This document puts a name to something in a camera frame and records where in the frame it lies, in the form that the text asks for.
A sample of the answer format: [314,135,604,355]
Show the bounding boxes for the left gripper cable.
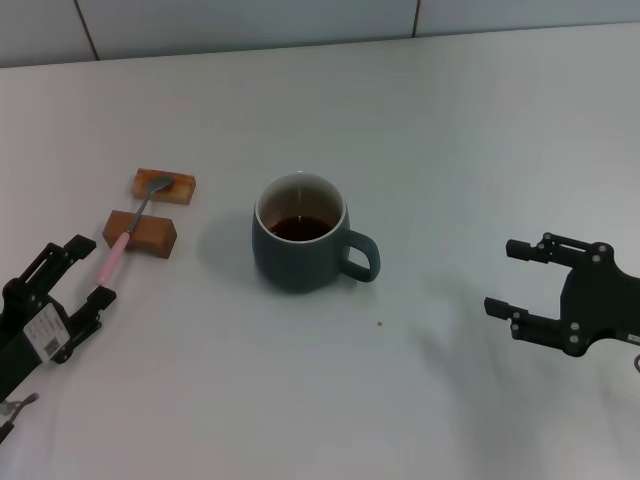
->
[0,393,41,442]

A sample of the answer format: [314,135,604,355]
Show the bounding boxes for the dark coffee liquid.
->
[267,214,334,243]

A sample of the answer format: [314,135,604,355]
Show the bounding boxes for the grey ceramic cup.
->
[251,171,382,295]

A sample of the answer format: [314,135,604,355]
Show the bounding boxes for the brown wooden block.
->
[102,209,179,260]

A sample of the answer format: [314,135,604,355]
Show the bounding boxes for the pink handled metal spoon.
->
[94,175,175,287]

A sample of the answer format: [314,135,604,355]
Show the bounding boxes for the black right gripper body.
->
[559,242,640,359]

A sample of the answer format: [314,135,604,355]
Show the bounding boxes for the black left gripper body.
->
[0,279,72,397]

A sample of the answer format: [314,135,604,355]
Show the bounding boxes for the light wooden block orange stain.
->
[131,167,197,207]

